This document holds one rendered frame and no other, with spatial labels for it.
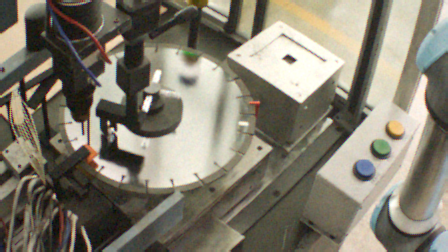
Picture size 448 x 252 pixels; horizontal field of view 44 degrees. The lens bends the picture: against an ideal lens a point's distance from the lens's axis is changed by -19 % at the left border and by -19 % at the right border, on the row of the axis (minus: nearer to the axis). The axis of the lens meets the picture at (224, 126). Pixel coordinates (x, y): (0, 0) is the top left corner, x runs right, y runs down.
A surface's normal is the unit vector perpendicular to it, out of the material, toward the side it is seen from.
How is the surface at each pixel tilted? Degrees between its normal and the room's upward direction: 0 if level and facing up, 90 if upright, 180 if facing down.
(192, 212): 0
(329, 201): 90
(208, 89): 0
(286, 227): 0
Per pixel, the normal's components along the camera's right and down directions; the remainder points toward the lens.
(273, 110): -0.64, 0.52
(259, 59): 0.11, -0.67
